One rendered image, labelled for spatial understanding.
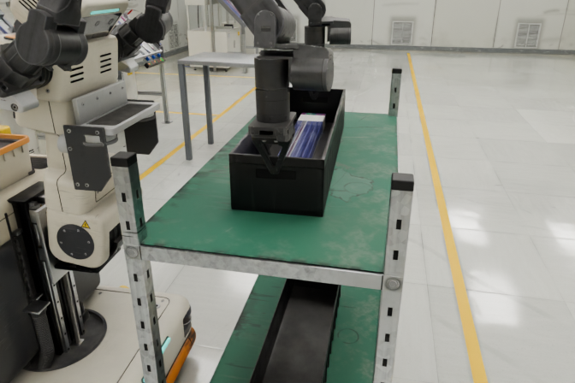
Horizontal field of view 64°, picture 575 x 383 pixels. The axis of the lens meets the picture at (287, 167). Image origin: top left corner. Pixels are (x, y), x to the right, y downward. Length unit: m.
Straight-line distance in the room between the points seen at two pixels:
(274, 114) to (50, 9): 0.45
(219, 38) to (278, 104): 6.80
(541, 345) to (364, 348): 0.94
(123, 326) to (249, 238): 1.00
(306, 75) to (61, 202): 0.77
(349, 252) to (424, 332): 1.38
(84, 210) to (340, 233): 0.70
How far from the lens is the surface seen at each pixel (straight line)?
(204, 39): 7.63
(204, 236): 0.80
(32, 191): 1.48
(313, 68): 0.73
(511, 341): 2.18
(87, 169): 1.17
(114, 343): 1.67
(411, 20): 10.17
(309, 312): 1.56
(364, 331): 1.52
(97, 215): 1.26
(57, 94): 1.15
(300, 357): 1.41
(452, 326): 2.17
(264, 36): 0.74
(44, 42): 0.96
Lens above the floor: 1.35
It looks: 22 degrees down
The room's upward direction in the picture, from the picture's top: straight up
